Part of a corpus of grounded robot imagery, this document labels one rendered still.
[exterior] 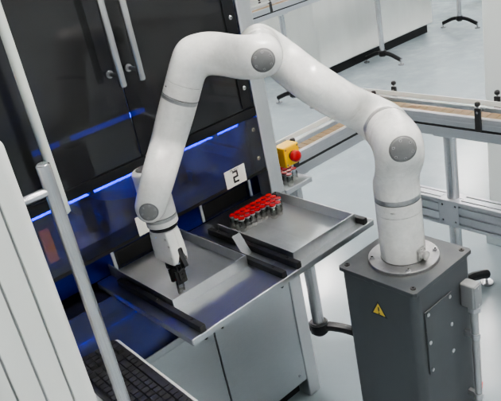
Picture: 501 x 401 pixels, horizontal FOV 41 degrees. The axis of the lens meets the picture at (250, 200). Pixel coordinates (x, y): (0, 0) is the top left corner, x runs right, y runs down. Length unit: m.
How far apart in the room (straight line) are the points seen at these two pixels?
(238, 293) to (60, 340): 0.64
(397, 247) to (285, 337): 0.86
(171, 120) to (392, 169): 0.54
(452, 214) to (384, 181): 1.19
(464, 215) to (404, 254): 1.06
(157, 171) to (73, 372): 0.52
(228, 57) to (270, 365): 1.33
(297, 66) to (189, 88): 0.26
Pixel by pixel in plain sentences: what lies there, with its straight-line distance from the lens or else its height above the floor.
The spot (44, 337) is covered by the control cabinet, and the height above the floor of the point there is 1.19.
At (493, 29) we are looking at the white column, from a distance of 3.17.
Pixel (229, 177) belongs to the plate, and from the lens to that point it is 2.11.
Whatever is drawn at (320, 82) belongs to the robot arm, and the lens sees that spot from 1.58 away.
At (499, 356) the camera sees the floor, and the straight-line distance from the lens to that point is 2.88.
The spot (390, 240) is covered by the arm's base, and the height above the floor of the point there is 0.95.
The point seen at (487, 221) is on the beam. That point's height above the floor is 0.50.
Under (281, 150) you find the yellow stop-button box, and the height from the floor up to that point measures 1.02.
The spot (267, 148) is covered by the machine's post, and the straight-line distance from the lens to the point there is 2.20.
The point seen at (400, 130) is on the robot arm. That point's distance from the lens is 1.58.
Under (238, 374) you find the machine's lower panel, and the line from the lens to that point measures 2.41.
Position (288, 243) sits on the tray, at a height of 0.88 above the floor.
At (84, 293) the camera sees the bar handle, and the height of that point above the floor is 1.22.
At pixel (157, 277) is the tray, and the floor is 0.88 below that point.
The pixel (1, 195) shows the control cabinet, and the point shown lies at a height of 1.46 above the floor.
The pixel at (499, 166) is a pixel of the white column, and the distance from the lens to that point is 3.38.
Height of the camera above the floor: 1.82
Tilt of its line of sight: 24 degrees down
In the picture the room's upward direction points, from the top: 12 degrees counter-clockwise
